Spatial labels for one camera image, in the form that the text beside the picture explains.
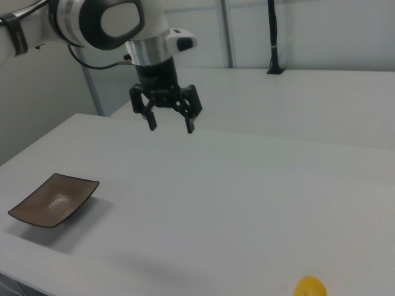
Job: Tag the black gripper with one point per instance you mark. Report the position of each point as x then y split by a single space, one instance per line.
157 77

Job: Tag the yellow potato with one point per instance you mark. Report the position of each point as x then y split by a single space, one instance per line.
310 287

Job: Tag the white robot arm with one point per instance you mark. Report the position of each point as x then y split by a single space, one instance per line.
61 18

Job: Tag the brown square ceramic plate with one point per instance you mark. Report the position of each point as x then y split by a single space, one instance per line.
46 206

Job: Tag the black pole stand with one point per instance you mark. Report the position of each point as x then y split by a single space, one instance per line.
274 31

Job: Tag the grey metal partition post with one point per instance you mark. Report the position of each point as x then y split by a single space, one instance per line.
92 89
227 37

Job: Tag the grey partition frame rail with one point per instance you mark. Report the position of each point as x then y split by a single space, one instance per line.
191 9
250 4

